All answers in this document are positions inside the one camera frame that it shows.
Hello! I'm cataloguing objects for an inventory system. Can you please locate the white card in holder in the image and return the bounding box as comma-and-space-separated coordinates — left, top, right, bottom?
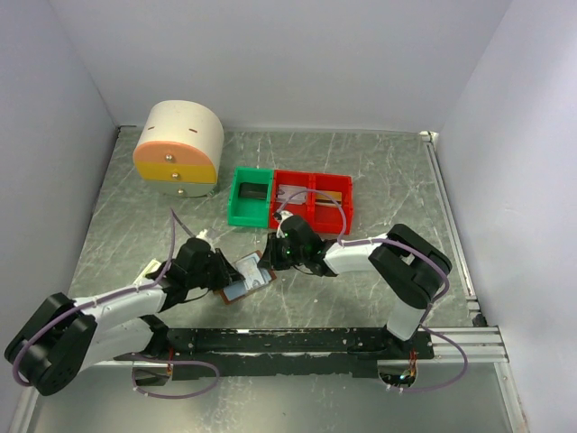
235, 252, 272, 292

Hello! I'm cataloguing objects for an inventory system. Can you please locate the red plastic bin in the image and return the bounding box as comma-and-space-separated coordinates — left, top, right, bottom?
269, 170, 313, 229
310, 172, 354, 235

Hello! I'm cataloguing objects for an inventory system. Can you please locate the brown leather card holder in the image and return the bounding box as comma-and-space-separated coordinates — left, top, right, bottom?
221, 251, 276, 305

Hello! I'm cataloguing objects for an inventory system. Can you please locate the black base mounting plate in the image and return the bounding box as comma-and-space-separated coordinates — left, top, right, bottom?
155, 327, 434, 379

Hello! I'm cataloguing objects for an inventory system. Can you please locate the black VIP card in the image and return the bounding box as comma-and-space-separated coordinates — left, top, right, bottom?
238, 182, 269, 200

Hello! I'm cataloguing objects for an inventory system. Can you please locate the gold card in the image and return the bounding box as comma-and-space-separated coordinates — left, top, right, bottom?
315, 190, 342, 207

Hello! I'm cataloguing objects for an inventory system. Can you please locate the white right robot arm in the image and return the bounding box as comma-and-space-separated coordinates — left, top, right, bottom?
258, 211, 452, 359

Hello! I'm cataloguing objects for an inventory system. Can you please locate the green plastic bin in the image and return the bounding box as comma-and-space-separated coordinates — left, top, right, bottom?
227, 167, 274, 228

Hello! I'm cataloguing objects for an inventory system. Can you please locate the round mini drawer cabinet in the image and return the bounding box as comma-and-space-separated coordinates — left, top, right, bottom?
133, 100, 224, 198

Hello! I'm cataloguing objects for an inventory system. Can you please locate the red right plastic bin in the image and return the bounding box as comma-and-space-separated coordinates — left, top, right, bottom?
310, 172, 354, 235

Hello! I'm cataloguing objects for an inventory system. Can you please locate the red middle plastic bin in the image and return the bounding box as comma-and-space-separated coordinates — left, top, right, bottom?
269, 170, 313, 229

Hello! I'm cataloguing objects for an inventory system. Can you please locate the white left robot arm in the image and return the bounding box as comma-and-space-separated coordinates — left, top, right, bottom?
5, 238, 243, 396

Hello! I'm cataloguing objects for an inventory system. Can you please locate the silver white card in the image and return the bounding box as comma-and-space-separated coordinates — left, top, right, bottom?
275, 184, 307, 205

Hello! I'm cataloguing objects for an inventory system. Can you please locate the white cardboard box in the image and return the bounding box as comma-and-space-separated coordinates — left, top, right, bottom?
133, 259, 162, 287

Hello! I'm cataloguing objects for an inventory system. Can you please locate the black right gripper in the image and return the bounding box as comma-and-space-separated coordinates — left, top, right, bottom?
257, 233, 307, 272

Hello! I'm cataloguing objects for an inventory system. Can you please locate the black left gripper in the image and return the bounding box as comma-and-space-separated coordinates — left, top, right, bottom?
188, 247, 245, 290

